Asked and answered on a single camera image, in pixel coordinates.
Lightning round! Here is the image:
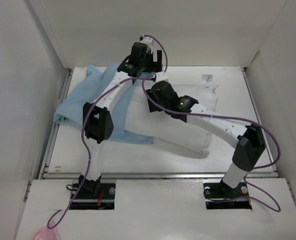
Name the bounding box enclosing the white pillow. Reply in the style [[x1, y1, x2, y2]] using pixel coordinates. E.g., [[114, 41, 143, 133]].
[[123, 75, 219, 156]]

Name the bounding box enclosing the blue pillowcase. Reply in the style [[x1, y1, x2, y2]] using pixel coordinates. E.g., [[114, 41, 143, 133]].
[[53, 64, 154, 145]]

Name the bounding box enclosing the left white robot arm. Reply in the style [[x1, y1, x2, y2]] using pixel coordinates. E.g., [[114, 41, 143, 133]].
[[77, 36, 163, 198]]

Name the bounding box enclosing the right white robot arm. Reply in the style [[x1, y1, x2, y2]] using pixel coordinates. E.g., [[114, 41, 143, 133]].
[[145, 81, 266, 197]]

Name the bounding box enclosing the pink cloth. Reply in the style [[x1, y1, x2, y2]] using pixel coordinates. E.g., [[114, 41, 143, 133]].
[[33, 227, 61, 240]]

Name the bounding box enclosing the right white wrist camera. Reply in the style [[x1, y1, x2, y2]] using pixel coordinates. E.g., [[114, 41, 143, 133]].
[[152, 71, 169, 83]]

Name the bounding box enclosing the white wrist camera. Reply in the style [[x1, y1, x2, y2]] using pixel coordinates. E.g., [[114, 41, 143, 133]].
[[140, 35, 154, 49], [152, 71, 169, 83]]

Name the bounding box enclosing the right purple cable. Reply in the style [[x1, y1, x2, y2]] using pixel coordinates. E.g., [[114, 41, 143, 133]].
[[141, 76, 281, 213]]

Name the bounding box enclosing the purple cable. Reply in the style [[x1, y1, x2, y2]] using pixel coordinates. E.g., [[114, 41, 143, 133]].
[[141, 76, 281, 213], [46, 34, 169, 230]]

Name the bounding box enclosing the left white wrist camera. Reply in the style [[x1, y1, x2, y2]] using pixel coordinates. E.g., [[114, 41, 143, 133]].
[[140, 35, 154, 49]]

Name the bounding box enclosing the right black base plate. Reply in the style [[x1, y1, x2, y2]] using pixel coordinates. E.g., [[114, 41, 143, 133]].
[[203, 182, 252, 210]]

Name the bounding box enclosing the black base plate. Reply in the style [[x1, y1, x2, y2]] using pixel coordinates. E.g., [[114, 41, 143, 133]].
[[203, 182, 252, 210], [69, 183, 116, 210]]

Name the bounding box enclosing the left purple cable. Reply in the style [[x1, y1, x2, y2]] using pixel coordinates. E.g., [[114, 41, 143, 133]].
[[46, 34, 169, 230]]

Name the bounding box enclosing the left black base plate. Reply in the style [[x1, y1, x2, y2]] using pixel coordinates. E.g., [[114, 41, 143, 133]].
[[69, 183, 116, 210]]

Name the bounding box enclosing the aluminium front rail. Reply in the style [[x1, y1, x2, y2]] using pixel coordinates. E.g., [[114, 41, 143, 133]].
[[39, 171, 279, 179]]

